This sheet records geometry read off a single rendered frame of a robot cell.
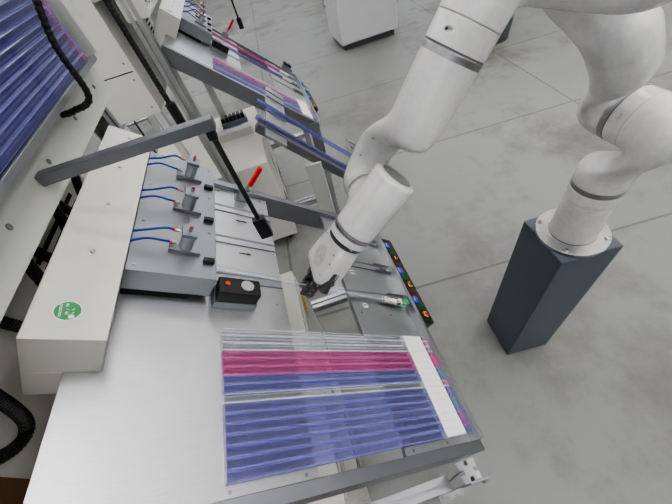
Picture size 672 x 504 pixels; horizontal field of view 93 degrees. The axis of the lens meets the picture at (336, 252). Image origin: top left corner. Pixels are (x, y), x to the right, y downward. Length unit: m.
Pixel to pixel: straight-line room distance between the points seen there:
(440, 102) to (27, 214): 0.53
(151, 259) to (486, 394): 1.39
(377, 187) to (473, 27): 0.25
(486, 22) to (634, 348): 1.60
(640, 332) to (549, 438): 0.64
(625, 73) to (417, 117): 0.37
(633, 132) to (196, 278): 0.87
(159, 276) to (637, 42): 0.81
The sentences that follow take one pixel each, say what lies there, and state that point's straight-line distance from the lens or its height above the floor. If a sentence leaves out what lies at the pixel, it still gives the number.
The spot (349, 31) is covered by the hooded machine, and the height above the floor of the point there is 0.20.
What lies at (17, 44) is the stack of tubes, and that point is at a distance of 0.63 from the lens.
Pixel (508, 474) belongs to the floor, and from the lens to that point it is 1.56.
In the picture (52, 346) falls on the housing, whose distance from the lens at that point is 0.49.
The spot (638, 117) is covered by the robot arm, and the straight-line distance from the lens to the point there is 0.89.
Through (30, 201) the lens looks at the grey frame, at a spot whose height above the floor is 1.34.
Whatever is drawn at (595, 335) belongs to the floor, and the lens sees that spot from 1.85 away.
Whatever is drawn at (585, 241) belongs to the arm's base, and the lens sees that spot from 1.13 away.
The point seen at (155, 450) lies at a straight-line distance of 0.51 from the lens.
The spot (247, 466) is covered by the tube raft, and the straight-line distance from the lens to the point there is 0.52.
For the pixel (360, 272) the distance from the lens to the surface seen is 0.88.
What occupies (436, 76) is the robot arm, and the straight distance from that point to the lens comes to 0.50.
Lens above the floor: 1.52
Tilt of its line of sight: 50 degrees down
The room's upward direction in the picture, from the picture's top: 18 degrees counter-clockwise
